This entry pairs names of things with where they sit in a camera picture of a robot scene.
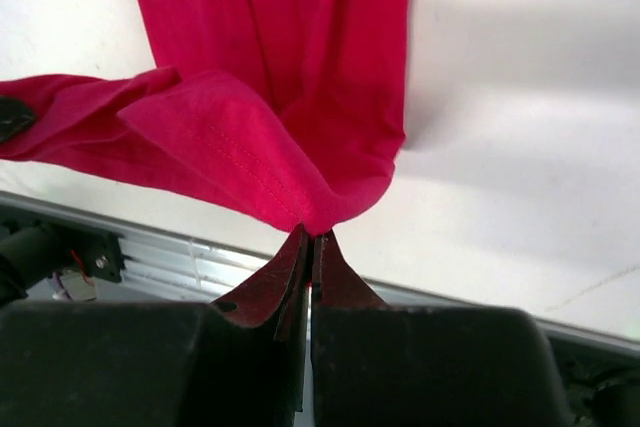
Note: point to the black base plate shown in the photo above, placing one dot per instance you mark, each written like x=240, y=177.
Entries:
x=35, y=250
x=601, y=381

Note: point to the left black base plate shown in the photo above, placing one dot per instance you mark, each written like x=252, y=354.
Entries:
x=35, y=250

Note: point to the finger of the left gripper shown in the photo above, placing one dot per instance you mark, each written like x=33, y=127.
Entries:
x=15, y=118

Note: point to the red t shirt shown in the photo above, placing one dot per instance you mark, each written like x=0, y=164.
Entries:
x=289, y=111

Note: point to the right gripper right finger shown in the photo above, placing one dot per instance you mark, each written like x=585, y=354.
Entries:
x=378, y=365

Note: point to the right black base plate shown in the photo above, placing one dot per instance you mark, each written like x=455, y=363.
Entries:
x=601, y=381

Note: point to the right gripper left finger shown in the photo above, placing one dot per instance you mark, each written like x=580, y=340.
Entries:
x=236, y=361

